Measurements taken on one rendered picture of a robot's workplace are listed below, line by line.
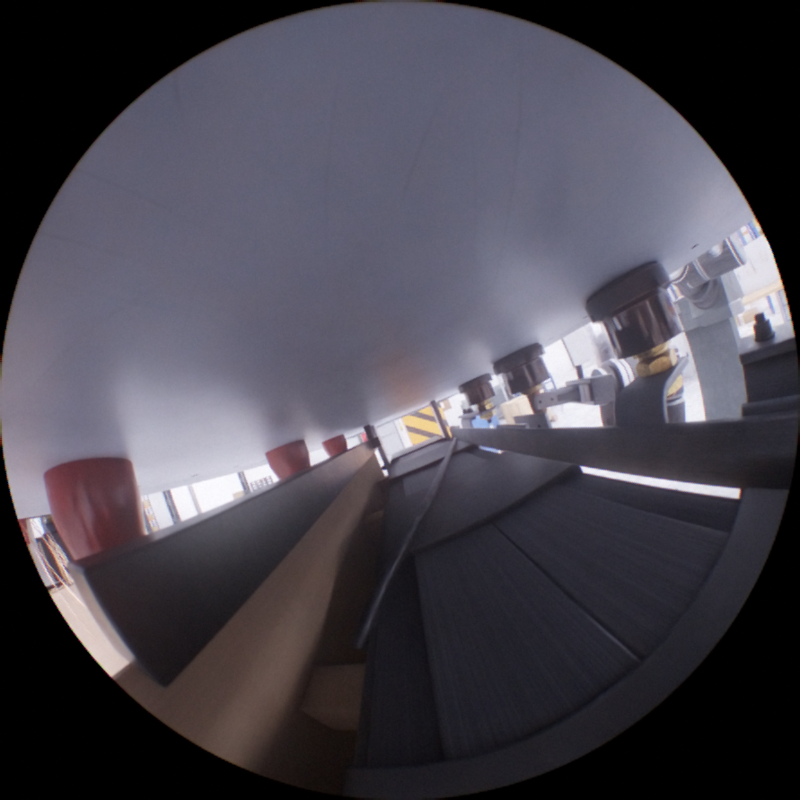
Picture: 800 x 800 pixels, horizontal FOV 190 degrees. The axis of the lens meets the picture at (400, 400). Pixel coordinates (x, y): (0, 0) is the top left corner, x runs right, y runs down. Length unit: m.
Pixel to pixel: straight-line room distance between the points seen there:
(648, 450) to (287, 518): 0.28
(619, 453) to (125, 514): 0.37
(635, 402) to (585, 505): 0.11
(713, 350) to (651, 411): 2.20
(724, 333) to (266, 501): 2.41
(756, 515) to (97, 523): 0.30
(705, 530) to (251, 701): 0.22
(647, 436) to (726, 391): 2.27
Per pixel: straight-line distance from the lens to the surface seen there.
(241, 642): 0.16
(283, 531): 0.16
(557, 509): 0.19
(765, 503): 0.16
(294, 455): 0.40
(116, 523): 0.17
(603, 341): 0.69
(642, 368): 0.28
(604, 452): 0.28
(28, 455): 0.15
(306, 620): 0.21
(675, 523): 0.16
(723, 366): 2.43
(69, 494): 0.17
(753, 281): 5.01
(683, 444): 0.23
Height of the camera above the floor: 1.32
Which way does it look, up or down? 5 degrees up
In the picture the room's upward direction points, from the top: 22 degrees counter-clockwise
